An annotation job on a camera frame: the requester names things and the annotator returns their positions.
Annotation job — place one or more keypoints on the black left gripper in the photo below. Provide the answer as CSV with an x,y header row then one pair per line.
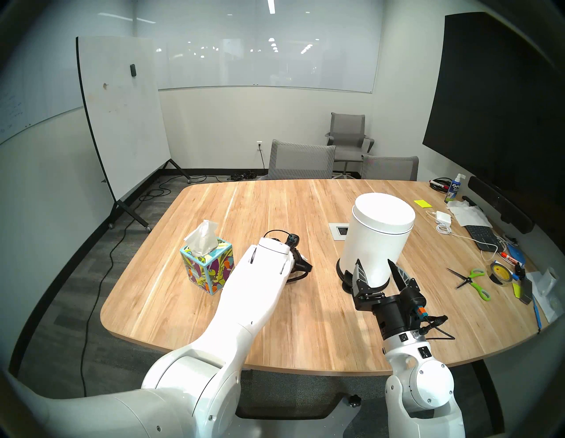
x,y
299,260

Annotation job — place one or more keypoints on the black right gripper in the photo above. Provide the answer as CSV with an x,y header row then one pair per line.
x,y
393,315

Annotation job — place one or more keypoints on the white pedal trash can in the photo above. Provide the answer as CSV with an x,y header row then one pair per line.
x,y
375,238

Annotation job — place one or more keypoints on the colourful patterned tissue box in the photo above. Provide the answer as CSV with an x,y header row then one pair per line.
x,y
209,269

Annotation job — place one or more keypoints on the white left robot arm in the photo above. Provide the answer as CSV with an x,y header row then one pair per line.
x,y
238,318

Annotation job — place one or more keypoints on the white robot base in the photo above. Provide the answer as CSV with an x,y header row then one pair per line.
x,y
309,426

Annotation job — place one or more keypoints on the white facial tissue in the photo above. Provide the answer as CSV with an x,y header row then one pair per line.
x,y
202,238

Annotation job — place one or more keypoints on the table power outlet plate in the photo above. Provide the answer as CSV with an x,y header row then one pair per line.
x,y
337,230

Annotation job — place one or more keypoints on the yellow sticky note pad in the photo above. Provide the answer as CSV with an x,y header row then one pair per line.
x,y
423,203

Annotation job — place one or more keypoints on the grey mesh office chair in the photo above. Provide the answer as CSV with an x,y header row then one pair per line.
x,y
390,168
300,161

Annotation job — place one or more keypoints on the black keyboard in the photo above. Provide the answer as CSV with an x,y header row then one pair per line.
x,y
483,236

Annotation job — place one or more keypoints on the crumpled white paper towel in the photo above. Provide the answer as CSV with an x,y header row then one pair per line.
x,y
470,214

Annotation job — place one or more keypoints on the whiteboard cleaner spray bottle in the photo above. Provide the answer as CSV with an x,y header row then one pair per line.
x,y
453,192

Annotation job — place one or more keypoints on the red whiteboard marker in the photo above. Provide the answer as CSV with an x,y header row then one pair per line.
x,y
439,181

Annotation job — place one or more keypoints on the clear tape roll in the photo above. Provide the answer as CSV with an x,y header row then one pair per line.
x,y
507,277

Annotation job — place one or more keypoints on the orange white marker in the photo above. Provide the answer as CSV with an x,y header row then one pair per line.
x,y
507,257

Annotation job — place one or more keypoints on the blue packet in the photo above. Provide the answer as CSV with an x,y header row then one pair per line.
x,y
516,255

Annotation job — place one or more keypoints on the grey office chair with armrests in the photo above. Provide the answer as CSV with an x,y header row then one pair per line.
x,y
348,132

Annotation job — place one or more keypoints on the black video bar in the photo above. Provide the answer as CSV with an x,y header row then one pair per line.
x,y
499,203

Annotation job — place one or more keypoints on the black and yellow box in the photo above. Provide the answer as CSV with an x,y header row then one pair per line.
x,y
524,292

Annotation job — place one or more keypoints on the blue pen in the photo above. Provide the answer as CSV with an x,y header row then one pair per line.
x,y
536,313

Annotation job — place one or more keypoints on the white plastic cup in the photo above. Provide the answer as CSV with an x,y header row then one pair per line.
x,y
549,280

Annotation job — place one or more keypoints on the large black TV screen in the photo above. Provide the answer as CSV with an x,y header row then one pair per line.
x,y
494,110

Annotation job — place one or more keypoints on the rolling whiteboard on stand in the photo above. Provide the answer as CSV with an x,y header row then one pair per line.
x,y
123,115

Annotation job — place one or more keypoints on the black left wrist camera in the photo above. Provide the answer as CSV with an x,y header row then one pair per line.
x,y
292,240

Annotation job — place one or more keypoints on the wall glass whiteboard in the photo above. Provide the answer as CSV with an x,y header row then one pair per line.
x,y
265,66

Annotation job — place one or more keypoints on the side wall whiteboard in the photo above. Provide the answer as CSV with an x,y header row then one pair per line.
x,y
26,110

